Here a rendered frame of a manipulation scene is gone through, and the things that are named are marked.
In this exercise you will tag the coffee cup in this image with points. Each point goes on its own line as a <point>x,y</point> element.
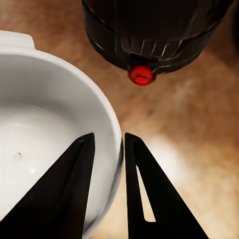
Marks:
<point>47,103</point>

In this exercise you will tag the electric kettle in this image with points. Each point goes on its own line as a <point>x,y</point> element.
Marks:
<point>152,37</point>

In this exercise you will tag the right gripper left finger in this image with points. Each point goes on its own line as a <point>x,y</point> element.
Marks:
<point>55,207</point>

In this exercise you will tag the countertop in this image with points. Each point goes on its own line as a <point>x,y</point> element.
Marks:
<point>188,118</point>

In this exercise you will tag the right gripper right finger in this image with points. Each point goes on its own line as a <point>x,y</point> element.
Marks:
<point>174,220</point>

